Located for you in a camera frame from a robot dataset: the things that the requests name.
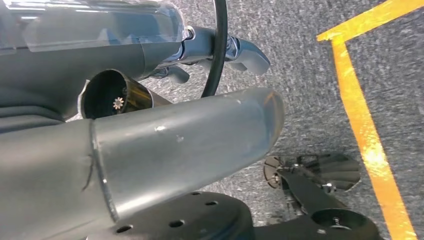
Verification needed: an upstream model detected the yellow floor tape square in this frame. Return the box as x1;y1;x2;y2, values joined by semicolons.
316;0;424;240

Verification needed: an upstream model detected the black left hand cable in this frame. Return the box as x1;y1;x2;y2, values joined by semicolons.
200;0;229;99

